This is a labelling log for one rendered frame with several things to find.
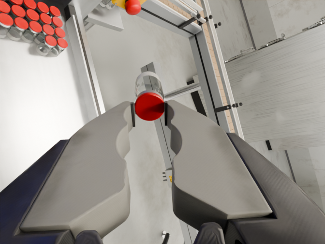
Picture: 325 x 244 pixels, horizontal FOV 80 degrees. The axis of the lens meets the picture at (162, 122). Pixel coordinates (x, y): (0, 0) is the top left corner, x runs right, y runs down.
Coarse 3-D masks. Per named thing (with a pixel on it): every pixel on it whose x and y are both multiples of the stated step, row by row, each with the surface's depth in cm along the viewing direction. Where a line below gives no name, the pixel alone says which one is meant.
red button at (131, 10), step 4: (128, 0) 48; (132, 0) 47; (136, 0) 48; (128, 4) 48; (132, 4) 47; (136, 4) 48; (128, 8) 48; (132, 8) 48; (136, 8) 48; (140, 8) 49; (128, 12) 49; (132, 12) 49; (136, 12) 50
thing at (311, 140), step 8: (296, 136) 568; (304, 136) 558; (312, 136) 547; (320, 136) 538; (272, 144) 611; (280, 144) 599; (288, 144) 587; (296, 144) 575; (304, 144) 565; (312, 144) 554; (320, 144) 545
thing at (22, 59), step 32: (0, 64) 34; (32, 64) 38; (64, 64) 44; (0, 96) 33; (32, 96) 37; (64, 96) 42; (0, 128) 32; (32, 128) 36; (64, 128) 41; (0, 160) 32; (32, 160) 35
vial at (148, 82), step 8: (144, 72) 16; (152, 72) 16; (136, 80) 16; (144, 80) 14; (152, 80) 14; (160, 80) 16; (136, 88) 14; (144, 88) 14; (152, 88) 14; (160, 88) 14; (136, 96) 14
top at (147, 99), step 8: (144, 96) 12; (152, 96) 13; (160, 96) 13; (136, 104) 13; (144, 104) 13; (152, 104) 13; (160, 104) 13; (136, 112) 13; (144, 112) 13; (152, 112) 13; (160, 112) 13; (152, 120) 13
